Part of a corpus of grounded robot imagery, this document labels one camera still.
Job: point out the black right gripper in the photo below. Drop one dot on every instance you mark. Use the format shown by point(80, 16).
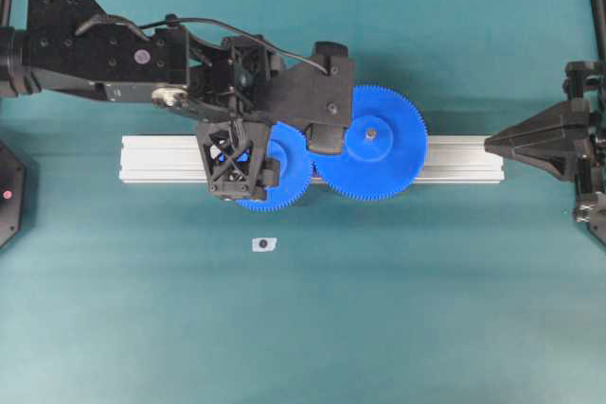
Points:
point(546, 141)

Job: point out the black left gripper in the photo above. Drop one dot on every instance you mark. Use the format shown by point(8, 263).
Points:
point(232, 131)

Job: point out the small blue gear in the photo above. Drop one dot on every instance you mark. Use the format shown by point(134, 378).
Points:
point(288, 146)

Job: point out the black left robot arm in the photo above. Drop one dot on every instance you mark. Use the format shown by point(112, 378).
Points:
point(76, 48)

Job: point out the large blue gear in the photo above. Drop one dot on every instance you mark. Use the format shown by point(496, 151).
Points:
point(372, 170)

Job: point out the small white marker sticker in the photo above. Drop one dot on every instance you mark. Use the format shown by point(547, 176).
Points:
point(263, 244)

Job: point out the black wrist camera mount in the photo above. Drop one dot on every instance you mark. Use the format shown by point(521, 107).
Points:
point(317, 104)

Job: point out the silver aluminium extrusion rail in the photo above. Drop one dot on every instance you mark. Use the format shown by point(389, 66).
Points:
point(451, 159)

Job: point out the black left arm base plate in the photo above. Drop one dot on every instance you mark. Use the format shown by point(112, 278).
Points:
point(13, 179)

